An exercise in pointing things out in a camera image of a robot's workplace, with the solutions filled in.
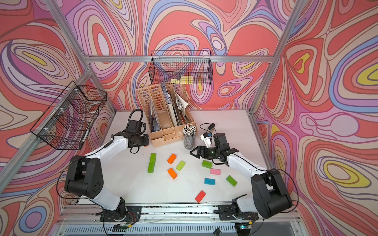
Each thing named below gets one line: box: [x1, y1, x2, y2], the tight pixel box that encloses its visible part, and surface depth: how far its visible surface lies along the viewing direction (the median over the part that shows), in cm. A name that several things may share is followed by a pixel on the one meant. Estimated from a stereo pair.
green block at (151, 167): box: [147, 161, 156, 174], surface depth 90 cm
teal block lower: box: [204, 177, 216, 186], surface depth 86 cm
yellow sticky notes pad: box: [170, 75, 194, 85], surface depth 86 cm
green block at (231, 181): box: [225, 175, 238, 187], surface depth 86 cm
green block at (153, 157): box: [149, 152, 157, 164], surface depth 95 cm
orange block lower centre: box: [167, 167, 178, 180], surface depth 88 cm
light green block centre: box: [175, 160, 186, 172], surface depth 93 cm
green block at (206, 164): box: [201, 160, 213, 170], surface depth 91 cm
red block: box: [194, 190, 206, 203], surface depth 80 cm
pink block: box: [210, 168, 222, 176], surface depth 90 cm
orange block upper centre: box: [167, 153, 177, 165], surface depth 95 cm
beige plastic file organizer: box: [136, 83, 198, 148], surface depth 100 cm
